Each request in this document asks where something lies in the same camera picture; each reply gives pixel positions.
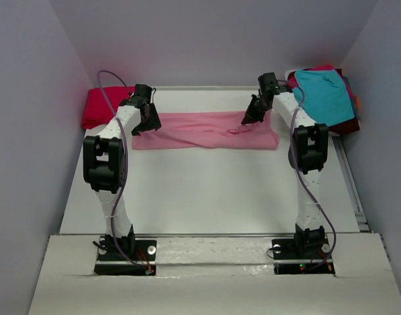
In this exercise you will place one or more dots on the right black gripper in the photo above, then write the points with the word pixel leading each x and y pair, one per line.
pixel 251 117

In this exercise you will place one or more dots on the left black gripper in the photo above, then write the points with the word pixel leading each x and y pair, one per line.
pixel 153 123

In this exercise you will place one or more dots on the pink t shirt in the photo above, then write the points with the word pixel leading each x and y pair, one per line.
pixel 208 130

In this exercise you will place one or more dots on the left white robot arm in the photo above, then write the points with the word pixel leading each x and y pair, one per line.
pixel 105 165

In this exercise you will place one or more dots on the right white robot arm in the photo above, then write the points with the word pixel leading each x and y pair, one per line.
pixel 307 155

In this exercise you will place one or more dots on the magenta t shirt in pile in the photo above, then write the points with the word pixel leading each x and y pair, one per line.
pixel 290 74

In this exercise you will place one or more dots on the folded red t shirt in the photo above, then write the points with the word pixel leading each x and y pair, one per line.
pixel 97 112

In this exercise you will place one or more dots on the teal t shirt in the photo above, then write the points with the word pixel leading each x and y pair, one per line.
pixel 324 96

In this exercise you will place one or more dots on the dark maroon t shirt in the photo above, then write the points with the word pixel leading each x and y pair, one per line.
pixel 352 125

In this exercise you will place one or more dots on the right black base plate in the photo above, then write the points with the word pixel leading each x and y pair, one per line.
pixel 288 261

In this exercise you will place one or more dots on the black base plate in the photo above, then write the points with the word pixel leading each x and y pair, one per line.
pixel 288 261
pixel 110 262

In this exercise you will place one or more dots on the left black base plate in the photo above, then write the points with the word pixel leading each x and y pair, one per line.
pixel 110 262

